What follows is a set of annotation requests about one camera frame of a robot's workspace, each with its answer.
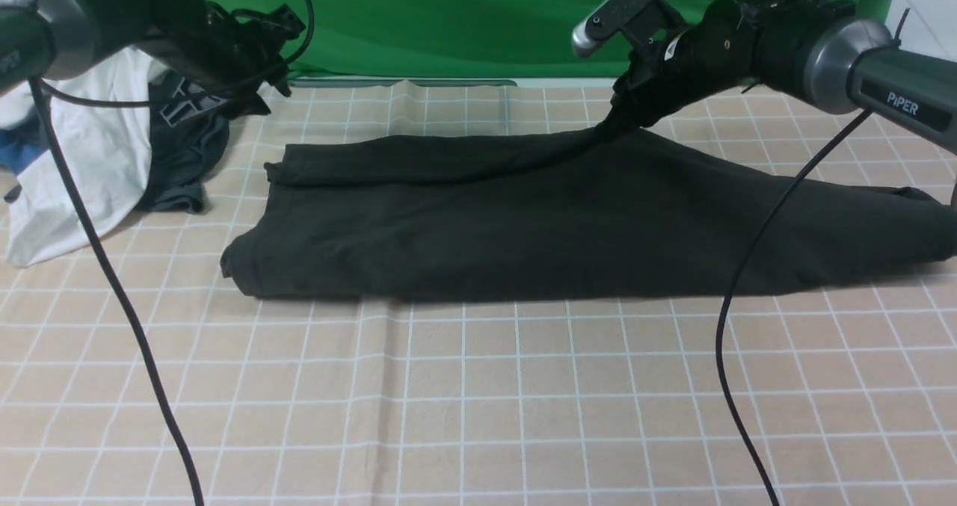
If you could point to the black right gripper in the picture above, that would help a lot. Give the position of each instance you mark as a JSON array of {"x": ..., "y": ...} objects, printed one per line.
[{"x": 687, "y": 67}]

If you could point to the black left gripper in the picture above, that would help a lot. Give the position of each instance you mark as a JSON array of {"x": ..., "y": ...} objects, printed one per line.
[{"x": 226, "y": 53}]

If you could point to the dark gray long-sleeved shirt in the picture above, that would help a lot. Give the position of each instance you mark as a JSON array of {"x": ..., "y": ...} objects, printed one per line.
[{"x": 565, "y": 216}]

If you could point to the gray right robot arm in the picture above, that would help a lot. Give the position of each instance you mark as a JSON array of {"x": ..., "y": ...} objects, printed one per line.
[{"x": 820, "y": 54}]

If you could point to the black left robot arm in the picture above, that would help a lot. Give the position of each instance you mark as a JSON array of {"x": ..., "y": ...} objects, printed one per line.
[{"x": 58, "y": 40}]

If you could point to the dark gray crumpled garment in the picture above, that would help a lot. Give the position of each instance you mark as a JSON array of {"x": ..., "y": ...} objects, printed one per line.
[{"x": 186, "y": 155}]

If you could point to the green backdrop cloth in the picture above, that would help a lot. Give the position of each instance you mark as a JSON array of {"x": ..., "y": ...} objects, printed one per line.
[{"x": 482, "y": 39}]

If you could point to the white crumpled garment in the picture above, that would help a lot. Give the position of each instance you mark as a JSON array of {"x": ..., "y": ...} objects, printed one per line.
[{"x": 108, "y": 153}]

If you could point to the blue crumpled garment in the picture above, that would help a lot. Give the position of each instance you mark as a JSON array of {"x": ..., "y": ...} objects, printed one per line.
[{"x": 20, "y": 146}]

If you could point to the beige checkered tablecloth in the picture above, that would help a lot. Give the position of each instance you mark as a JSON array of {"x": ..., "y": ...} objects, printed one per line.
[{"x": 849, "y": 394}]

